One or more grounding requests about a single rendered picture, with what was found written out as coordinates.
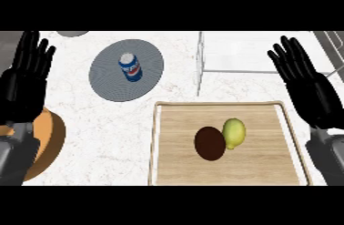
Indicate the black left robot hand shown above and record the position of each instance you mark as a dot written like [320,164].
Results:
[21,92]

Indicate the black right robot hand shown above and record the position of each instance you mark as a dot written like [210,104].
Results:
[312,92]

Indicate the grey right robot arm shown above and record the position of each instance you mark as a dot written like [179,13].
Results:
[327,155]

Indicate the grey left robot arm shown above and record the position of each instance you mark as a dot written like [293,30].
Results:
[17,152]

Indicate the wooden tray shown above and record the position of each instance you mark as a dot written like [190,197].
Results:
[229,143]

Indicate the round orange wooden board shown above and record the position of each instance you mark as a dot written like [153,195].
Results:
[48,137]

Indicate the grey round object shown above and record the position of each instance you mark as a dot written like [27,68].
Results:
[73,33]

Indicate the round grey placemat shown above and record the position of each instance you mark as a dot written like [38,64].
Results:
[126,70]

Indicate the blue and white can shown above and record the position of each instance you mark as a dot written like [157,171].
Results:
[131,67]

